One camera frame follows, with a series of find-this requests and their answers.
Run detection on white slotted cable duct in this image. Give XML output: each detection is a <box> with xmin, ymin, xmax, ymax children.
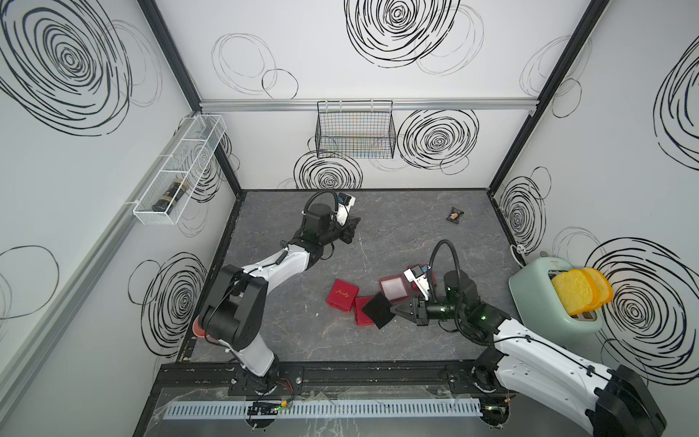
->
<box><xmin>162</xmin><ymin>399</ymin><xmax>482</xmax><ymax>420</ymax></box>

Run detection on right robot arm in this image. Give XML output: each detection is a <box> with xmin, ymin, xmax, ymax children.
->
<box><xmin>391</xmin><ymin>264</ymin><xmax>667</xmax><ymax>436</ymax></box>

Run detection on left red jewelry box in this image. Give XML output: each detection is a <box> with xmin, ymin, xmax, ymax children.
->
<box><xmin>326</xmin><ymin>280</ymin><xmax>360</xmax><ymax>312</ymax></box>

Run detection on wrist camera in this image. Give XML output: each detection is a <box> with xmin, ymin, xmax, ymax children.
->
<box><xmin>335</xmin><ymin>192</ymin><xmax>356</xmax><ymax>227</ymax></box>
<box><xmin>403</xmin><ymin>265</ymin><xmax>431</xmax><ymax>302</ymax></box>

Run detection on back yellow toast slice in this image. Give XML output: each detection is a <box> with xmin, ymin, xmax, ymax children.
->
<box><xmin>582</xmin><ymin>268</ymin><xmax>613</xmax><ymax>311</ymax></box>

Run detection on pink plastic cup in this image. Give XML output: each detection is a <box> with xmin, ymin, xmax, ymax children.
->
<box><xmin>192</xmin><ymin>317</ymin><xmax>208</xmax><ymax>340</ymax></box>

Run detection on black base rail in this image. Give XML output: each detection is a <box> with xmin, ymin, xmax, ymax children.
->
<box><xmin>151</xmin><ymin>360</ymin><xmax>509</xmax><ymax>398</ymax></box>

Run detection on red jewelry box base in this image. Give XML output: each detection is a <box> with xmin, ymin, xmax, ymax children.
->
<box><xmin>380</xmin><ymin>275</ymin><xmax>410</xmax><ymax>303</ymax></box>

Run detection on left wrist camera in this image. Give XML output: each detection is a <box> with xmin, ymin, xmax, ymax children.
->
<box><xmin>335</xmin><ymin>192</ymin><xmax>356</xmax><ymax>227</ymax></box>

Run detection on red jewelry box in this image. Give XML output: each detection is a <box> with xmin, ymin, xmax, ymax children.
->
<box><xmin>326</xmin><ymin>280</ymin><xmax>360</xmax><ymax>312</ymax></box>
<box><xmin>354</xmin><ymin>296</ymin><xmax>374</xmax><ymax>327</ymax></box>

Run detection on middle red jewelry box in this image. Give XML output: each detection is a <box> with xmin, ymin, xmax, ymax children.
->
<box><xmin>354</xmin><ymin>296</ymin><xmax>374</xmax><ymax>327</ymax></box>

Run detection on black foam insert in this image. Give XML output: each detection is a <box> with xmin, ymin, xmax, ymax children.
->
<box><xmin>363</xmin><ymin>292</ymin><xmax>395</xmax><ymax>330</ymax></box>

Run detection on small dark snack wrapper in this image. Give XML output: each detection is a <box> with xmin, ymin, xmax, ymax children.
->
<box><xmin>446</xmin><ymin>208</ymin><xmax>464</xmax><ymax>224</ymax></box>

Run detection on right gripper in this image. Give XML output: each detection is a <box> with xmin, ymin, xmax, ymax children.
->
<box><xmin>390</xmin><ymin>291</ymin><xmax>466</xmax><ymax>326</ymax></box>

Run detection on mint green toaster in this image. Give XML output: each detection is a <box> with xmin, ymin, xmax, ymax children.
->
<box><xmin>508</xmin><ymin>257</ymin><xmax>603</xmax><ymax>346</ymax></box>

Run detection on yellow toast slice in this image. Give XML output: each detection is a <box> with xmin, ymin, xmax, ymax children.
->
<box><xmin>582</xmin><ymin>268</ymin><xmax>613</xmax><ymax>311</ymax></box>
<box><xmin>551</xmin><ymin>269</ymin><xmax>597</xmax><ymax>316</ymax></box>

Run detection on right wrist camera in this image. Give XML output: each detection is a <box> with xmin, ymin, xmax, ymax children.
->
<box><xmin>403</xmin><ymin>265</ymin><xmax>431</xmax><ymax>302</ymax></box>

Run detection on dark bottle in shelf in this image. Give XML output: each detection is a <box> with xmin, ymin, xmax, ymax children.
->
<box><xmin>151</xmin><ymin>180</ymin><xmax>189</xmax><ymax>214</ymax></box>

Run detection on front yellow toast slice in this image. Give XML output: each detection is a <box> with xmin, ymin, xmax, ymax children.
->
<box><xmin>551</xmin><ymin>269</ymin><xmax>597</xmax><ymax>316</ymax></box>

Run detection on black wire wall basket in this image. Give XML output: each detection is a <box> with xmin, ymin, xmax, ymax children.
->
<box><xmin>314</xmin><ymin>99</ymin><xmax>398</xmax><ymax>160</ymax></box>

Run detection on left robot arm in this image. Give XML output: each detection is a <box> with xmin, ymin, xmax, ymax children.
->
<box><xmin>192</xmin><ymin>189</ymin><xmax>360</xmax><ymax>380</ymax></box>

